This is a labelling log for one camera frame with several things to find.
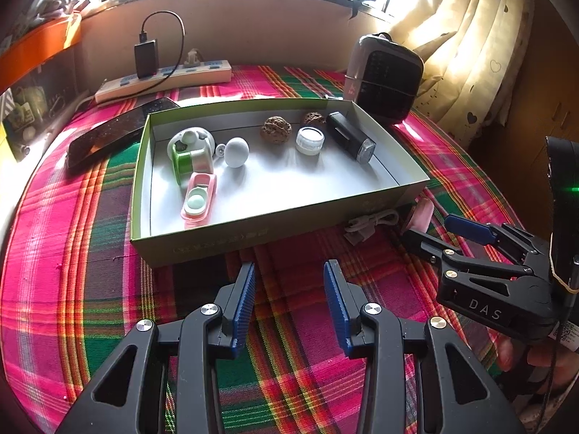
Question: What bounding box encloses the shallow green cardboard box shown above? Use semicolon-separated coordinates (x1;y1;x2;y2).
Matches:
130;98;430;268

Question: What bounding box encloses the person's right hand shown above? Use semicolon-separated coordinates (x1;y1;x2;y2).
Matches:
495;338;570;397

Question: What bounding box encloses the black smartphone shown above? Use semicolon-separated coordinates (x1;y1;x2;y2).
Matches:
67;97;181;173

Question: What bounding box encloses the black rectangular device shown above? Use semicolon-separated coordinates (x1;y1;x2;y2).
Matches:
326;111;377;164

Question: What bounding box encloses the green white spool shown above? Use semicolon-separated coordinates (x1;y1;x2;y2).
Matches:
171;147;214;187

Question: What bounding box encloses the small clear lidded jar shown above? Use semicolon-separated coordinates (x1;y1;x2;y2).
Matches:
296;127;325;156

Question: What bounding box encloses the black charger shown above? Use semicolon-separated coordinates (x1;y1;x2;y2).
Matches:
134;40;157;79

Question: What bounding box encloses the orange plastic tray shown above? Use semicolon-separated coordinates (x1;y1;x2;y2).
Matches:
0;13;83;93

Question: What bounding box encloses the black charger cable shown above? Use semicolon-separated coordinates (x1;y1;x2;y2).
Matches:
140;10;186;95

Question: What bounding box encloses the grey desktop heater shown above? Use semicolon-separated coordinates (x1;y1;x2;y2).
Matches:
344;33;425;126

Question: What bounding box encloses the white bulb-shaped gadget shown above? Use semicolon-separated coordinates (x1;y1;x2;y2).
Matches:
215;137;250;169

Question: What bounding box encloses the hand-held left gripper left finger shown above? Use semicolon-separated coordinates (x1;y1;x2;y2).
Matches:
54;261;257;434

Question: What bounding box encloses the pink contact lens case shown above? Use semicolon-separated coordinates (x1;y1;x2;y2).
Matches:
181;172;218;229

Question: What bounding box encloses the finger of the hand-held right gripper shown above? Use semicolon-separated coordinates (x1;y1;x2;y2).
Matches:
444;214;550;263
402;229;529;282

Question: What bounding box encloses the black window latch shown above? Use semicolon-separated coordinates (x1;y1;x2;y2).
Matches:
348;0;377;19

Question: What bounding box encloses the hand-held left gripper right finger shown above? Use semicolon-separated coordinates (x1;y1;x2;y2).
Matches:
323;260;525;434

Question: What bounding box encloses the white power strip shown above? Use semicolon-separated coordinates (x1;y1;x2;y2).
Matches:
95;59;232;104

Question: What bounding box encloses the clear plastic container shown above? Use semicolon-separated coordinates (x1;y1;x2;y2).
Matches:
0;50;91;163

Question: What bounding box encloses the coiled white cable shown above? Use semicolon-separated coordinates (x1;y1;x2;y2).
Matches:
344;208;401;244

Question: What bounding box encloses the cream heart print curtain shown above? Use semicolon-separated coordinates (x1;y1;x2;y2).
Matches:
389;0;539;145

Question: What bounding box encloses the white round device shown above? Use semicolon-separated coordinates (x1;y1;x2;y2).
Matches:
167;125;214;157

